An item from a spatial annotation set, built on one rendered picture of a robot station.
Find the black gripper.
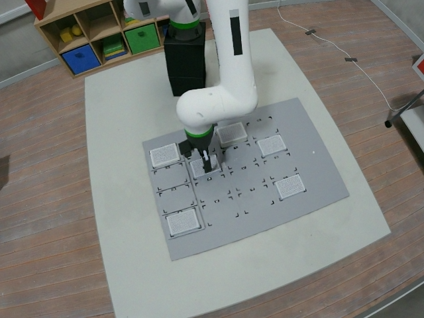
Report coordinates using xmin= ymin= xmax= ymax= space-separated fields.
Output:
xmin=191 ymin=140 xmax=212 ymax=173

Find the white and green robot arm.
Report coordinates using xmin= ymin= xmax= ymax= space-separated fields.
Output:
xmin=124 ymin=0 xmax=258 ymax=158

